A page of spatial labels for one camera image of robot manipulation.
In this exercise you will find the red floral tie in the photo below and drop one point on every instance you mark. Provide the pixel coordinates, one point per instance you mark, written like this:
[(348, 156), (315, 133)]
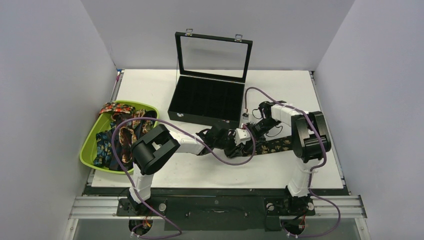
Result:
[(115, 110)]

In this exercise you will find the brown paisley tie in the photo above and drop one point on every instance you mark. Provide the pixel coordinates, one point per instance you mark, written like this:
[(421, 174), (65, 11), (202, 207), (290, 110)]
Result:
[(129, 134)]

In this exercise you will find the black gold floral tie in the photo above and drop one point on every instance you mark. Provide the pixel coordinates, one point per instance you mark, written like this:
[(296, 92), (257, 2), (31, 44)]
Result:
[(276, 145)]

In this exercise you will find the green plastic bin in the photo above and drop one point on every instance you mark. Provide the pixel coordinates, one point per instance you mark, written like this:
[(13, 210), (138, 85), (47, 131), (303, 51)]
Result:
[(103, 123)]

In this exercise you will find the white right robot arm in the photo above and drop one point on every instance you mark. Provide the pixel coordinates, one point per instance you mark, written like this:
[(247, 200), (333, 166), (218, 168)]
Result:
[(310, 140)]

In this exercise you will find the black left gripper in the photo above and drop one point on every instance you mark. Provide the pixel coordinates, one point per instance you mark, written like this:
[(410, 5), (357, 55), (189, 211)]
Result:
[(234, 150)]

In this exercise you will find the blue floral tie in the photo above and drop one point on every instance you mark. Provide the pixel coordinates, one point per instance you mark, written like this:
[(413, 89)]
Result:
[(104, 152)]

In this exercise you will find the black display case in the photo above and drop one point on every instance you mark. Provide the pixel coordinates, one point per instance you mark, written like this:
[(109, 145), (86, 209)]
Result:
[(212, 77)]

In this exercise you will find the aluminium rail frame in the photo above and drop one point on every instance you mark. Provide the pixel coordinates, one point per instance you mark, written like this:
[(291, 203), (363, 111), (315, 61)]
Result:
[(106, 207)]

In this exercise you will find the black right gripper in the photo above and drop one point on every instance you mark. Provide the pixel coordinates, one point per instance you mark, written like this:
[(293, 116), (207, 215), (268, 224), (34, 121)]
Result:
[(255, 127)]

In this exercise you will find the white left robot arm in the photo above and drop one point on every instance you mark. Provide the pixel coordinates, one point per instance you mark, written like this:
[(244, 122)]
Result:
[(154, 149)]

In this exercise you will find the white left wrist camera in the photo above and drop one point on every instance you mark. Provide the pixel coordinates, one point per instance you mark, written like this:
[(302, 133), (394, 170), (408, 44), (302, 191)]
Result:
[(242, 135)]

